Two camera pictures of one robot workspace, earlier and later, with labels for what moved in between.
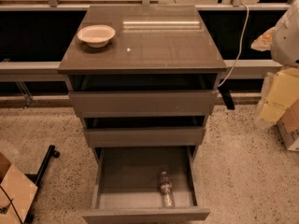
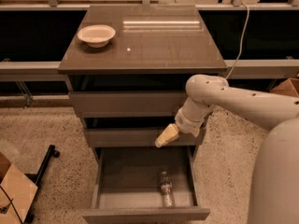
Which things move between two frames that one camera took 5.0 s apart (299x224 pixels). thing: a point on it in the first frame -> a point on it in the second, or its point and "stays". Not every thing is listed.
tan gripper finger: (263, 43) -> (189, 119)
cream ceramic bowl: (96, 35) stays
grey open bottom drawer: (126, 189) stays
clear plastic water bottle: (166, 189) stays
